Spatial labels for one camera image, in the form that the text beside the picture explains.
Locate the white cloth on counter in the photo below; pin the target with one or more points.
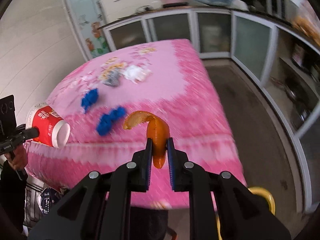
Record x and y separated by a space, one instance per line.
237 4

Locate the silver rice cooker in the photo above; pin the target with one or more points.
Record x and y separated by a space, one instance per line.
298 55

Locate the silver microwave oven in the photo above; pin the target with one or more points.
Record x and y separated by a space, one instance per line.
275 4

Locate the white crumpled tissue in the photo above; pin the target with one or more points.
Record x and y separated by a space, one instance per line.
136 73

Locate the kitchen counter cabinet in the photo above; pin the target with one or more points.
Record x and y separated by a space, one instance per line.
252 37

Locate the person's left hand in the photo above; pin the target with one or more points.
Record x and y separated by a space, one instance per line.
18 157

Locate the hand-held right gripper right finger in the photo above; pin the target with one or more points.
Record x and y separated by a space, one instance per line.
171 166

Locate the dark blue plastic bag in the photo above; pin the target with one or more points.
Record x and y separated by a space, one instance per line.
48 201

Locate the person's left forearm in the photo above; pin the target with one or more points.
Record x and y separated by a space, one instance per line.
11 195

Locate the plastic bag of fried food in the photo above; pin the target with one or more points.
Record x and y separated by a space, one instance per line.
306 23

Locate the silver foil wrapper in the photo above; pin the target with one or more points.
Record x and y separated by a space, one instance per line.
112 78

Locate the glass door with flower print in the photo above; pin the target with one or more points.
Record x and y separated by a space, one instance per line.
82 12

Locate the yellow rimmed trash bin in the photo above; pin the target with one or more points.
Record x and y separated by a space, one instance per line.
265 192

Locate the orange peel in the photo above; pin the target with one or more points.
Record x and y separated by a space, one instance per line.
157 135

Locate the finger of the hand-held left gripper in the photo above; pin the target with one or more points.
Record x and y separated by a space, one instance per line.
30 133

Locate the pink floral tablecloth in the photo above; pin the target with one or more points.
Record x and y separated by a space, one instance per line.
187 105

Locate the frying pan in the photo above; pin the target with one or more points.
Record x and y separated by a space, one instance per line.
292 90

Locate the red paper cup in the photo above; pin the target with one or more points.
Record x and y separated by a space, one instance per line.
46 126

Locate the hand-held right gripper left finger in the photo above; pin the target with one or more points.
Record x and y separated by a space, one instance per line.
148 166

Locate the black induction cooktop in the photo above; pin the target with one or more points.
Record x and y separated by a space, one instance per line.
175 4

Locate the person's dark trouser leg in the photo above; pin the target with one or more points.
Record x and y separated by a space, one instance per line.
147 225

